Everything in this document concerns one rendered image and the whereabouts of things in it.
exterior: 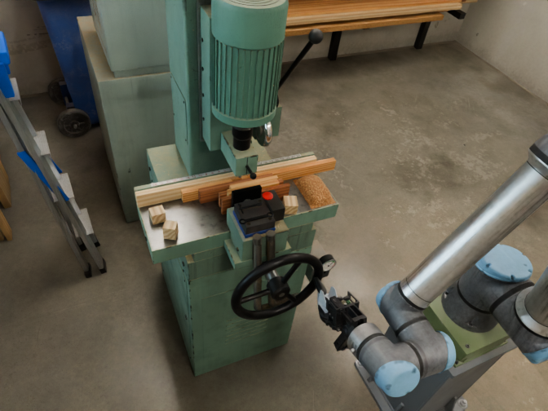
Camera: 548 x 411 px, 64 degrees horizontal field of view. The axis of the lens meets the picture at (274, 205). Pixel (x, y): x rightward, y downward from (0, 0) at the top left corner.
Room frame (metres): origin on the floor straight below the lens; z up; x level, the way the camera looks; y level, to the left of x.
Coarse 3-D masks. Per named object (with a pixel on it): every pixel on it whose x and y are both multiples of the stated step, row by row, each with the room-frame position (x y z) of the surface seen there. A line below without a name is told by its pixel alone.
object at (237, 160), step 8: (224, 136) 1.07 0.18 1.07; (232, 136) 1.07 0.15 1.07; (224, 144) 1.06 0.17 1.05; (232, 144) 1.03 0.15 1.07; (224, 152) 1.05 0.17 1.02; (232, 152) 1.00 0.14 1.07; (240, 152) 1.00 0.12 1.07; (248, 152) 1.01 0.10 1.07; (256, 152) 1.01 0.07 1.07; (232, 160) 0.99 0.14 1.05; (240, 160) 0.97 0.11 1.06; (248, 160) 0.99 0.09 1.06; (256, 160) 1.00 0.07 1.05; (232, 168) 0.99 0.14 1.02; (240, 168) 0.98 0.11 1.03; (256, 168) 1.00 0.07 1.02
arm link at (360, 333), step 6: (366, 324) 0.58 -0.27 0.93; (372, 324) 0.59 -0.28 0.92; (354, 330) 0.57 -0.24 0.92; (360, 330) 0.56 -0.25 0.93; (366, 330) 0.56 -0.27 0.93; (372, 330) 0.56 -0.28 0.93; (378, 330) 0.57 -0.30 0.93; (354, 336) 0.55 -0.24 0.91; (360, 336) 0.55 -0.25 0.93; (366, 336) 0.55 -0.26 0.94; (348, 342) 0.55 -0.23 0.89; (354, 342) 0.54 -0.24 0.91; (360, 342) 0.53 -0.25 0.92; (348, 348) 0.54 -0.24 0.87; (354, 348) 0.53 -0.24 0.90; (354, 354) 0.52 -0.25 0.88
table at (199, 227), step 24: (144, 216) 0.85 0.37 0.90; (168, 216) 0.87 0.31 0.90; (192, 216) 0.88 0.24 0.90; (216, 216) 0.89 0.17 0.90; (288, 216) 0.94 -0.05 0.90; (312, 216) 0.98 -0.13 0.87; (168, 240) 0.78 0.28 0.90; (192, 240) 0.79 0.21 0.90; (216, 240) 0.82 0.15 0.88; (240, 264) 0.76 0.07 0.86
